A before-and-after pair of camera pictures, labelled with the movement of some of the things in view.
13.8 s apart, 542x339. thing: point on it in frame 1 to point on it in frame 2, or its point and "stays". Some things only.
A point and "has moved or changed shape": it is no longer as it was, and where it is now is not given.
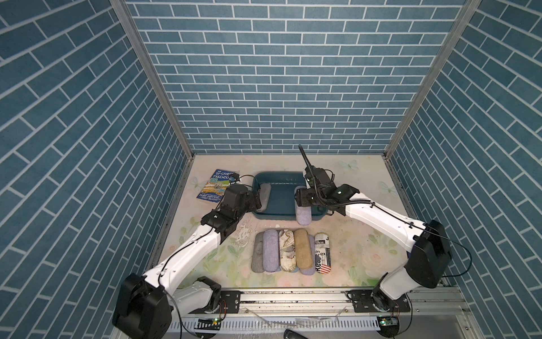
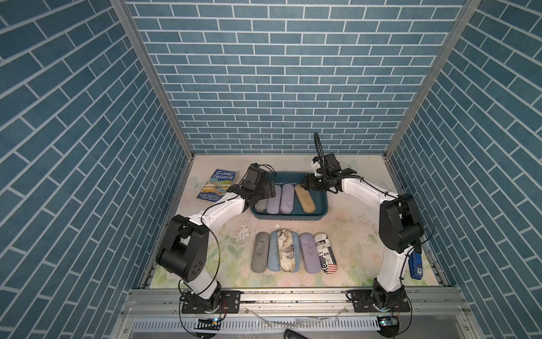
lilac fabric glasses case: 303,214 to 287,198
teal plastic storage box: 281,201 stays
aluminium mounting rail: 420,304 stays
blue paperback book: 214,189 stays
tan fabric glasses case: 303,249 has moved or changed shape
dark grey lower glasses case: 257,255 stays
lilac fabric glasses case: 270,251 to 273,204
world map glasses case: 286,251 stays
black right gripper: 301,195 to 308,182
